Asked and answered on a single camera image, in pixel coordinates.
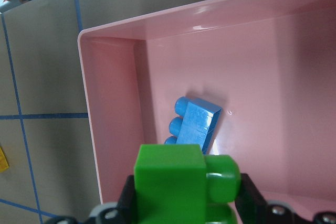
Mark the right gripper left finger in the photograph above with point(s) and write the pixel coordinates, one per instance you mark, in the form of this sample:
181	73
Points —
122	211

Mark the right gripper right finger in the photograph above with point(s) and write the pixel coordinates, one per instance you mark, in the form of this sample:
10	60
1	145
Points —
253	208

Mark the green toy block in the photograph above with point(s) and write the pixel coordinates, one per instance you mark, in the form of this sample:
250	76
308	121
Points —
179	184

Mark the blue toy block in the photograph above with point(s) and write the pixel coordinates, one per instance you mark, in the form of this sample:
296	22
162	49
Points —
195	122

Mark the yellow toy block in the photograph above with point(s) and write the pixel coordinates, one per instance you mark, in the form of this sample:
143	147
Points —
3	161

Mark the pink plastic box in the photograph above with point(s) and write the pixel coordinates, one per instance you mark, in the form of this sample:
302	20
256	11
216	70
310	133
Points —
270	65

